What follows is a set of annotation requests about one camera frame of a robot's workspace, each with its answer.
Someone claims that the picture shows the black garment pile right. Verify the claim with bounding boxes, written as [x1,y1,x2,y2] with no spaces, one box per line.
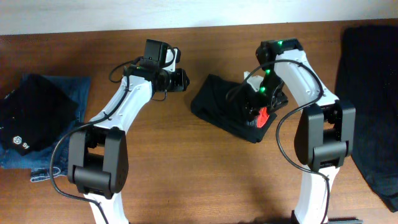
[335,26,397,212]

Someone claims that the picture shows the folded black shirt with logo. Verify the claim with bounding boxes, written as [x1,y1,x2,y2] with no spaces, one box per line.
[1,75,78,156]

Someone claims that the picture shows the black leggings red grey waistband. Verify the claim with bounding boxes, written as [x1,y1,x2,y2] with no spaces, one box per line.
[190,74,277,144]

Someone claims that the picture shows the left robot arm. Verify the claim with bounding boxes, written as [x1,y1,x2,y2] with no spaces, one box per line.
[67,39,189,223]

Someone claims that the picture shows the folded blue jeans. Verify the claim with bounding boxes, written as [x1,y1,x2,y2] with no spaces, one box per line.
[0,73,93,183]

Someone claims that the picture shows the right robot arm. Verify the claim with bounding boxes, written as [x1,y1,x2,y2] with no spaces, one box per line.
[244,39,356,223]

